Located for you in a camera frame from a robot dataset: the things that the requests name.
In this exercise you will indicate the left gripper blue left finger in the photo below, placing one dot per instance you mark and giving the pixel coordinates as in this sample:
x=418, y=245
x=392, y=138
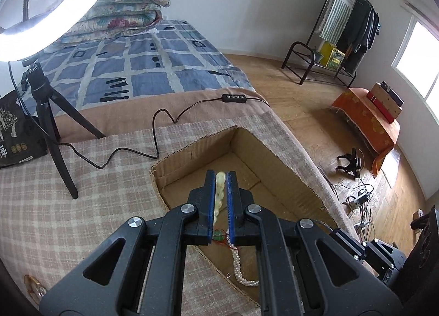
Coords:
x=139, y=269

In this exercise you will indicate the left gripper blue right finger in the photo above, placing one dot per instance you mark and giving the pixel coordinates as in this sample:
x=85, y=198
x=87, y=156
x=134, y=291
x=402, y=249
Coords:
x=347, y=287

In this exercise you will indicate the red strap wristwatch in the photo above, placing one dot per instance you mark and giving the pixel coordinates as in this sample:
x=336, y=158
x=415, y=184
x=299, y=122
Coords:
x=34, y=288

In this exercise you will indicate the open cardboard box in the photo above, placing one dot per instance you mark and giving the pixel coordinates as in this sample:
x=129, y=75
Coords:
x=272, y=183

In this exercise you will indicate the beige plaid blanket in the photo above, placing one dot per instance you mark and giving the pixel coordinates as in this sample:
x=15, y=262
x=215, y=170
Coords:
x=45, y=232

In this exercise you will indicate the small black floor tripod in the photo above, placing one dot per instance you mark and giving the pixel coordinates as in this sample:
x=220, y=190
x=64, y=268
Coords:
x=354, y=165

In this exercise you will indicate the orange cloth covered table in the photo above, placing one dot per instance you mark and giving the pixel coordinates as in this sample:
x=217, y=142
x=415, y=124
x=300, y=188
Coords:
x=380, y=134

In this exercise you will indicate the cardboard box with books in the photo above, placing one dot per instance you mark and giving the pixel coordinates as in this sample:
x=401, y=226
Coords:
x=386, y=100

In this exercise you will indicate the black snack bag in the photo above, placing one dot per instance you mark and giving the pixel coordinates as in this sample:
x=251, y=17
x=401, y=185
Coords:
x=20, y=139

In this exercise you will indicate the black tripod stand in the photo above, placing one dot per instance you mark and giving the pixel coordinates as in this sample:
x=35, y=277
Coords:
x=43, y=93

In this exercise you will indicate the blue checked bed sheet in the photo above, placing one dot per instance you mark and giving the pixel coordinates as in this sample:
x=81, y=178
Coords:
x=172, y=58

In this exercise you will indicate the window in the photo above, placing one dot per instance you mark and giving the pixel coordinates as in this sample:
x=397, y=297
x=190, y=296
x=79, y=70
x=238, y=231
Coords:
x=417, y=58

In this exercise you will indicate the black clothes rack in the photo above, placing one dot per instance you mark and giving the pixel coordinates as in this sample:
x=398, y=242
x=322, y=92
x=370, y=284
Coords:
x=302, y=60

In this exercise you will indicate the yellow green box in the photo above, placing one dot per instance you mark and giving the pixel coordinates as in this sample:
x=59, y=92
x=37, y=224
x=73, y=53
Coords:
x=331, y=56

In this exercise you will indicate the dark hanging clothes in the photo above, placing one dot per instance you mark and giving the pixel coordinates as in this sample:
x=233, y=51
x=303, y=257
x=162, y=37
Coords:
x=358, y=36

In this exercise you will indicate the striped hanging towel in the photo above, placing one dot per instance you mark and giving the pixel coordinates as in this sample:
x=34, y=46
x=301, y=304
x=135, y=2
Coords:
x=334, y=19

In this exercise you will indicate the folded floral quilt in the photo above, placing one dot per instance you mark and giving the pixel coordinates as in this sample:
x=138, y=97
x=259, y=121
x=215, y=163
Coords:
x=110, y=18

